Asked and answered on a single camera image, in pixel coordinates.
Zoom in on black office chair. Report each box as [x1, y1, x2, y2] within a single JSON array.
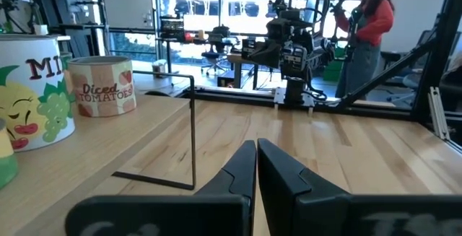
[[200, 40, 232, 77]]

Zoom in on green bin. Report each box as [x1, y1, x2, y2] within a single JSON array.
[[322, 45, 347, 82]]

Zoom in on small white container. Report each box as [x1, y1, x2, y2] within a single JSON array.
[[151, 58, 169, 79]]

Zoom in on black leaning panels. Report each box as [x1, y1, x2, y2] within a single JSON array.
[[24, 0, 106, 58]]

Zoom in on person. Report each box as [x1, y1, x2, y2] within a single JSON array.
[[334, 0, 396, 100]]

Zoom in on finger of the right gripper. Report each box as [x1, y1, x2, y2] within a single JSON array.
[[281, 43, 309, 78], [241, 38, 282, 69]]

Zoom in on black crate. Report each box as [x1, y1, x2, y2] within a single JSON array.
[[159, 15, 186, 43]]

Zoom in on diced tomatoes can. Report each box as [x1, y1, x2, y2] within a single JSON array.
[[67, 55, 138, 118]]

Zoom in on wooden shelf with black frame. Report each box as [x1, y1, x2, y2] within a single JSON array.
[[0, 70, 198, 236]]

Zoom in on black handheld device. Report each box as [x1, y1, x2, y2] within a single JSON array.
[[329, 0, 360, 62]]

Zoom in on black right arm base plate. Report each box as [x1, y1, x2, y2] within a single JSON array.
[[273, 87, 315, 108]]

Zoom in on black box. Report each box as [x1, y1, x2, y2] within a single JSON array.
[[216, 70, 236, 88]]

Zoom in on spaghetti sauce can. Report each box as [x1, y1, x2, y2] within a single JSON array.
[[58, 51, 74, 71]]

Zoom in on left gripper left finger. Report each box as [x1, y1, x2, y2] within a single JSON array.
[[64, 139, 258, 236]]

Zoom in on silver aluminium extrusion piece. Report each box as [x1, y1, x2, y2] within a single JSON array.
[[427, 86, 451, 141]]

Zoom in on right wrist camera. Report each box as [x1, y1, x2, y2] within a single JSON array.
[[266, 16, 292, 42]]

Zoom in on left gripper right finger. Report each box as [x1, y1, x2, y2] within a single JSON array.
[[257, 137, 462, 236]]

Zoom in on white mixed fruit can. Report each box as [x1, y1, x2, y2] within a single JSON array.
[[0, 33, 77, 153]]

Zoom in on black tripod device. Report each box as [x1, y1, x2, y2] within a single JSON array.
[[0, 0, 41, 35]]

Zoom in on whiteboard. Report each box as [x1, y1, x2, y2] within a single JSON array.
[[101, 0, 155, 32]]

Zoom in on wooden side desk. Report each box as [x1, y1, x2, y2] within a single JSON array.
[[226, 53, 261, 89]]

